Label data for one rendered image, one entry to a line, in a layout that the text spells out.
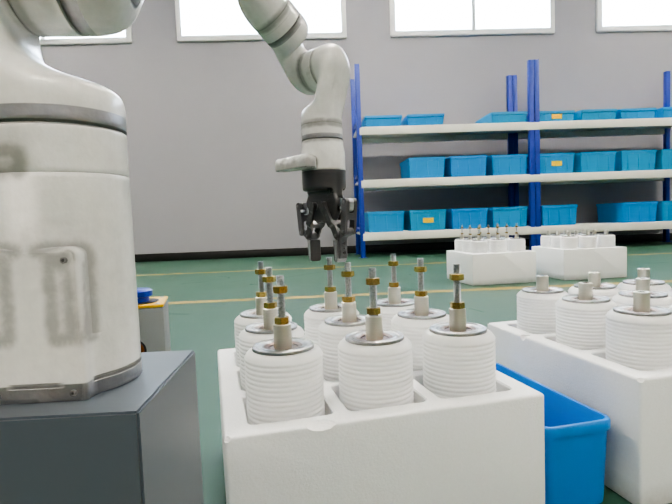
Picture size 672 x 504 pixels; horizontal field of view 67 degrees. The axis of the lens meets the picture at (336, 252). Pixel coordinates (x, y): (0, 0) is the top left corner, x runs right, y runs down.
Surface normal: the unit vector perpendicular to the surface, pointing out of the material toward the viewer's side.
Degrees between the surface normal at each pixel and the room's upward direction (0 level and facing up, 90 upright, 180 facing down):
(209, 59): 90
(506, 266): 90
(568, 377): 90
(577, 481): 92
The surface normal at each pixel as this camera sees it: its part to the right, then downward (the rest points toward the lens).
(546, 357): -0.97, 0.05
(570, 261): 0.09, 0.06
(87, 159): 0.77, 0.01
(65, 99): 0.59, 0.01
